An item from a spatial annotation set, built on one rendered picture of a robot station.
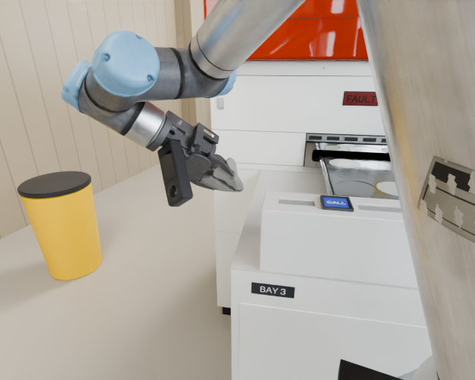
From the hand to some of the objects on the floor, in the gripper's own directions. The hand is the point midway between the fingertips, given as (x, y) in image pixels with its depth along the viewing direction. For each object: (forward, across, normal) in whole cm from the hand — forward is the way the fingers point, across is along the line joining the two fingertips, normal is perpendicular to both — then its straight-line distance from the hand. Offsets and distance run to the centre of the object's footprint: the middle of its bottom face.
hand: (237, 190), depth 63 cm
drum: (+7, +171, -38) cm, 175 cm away
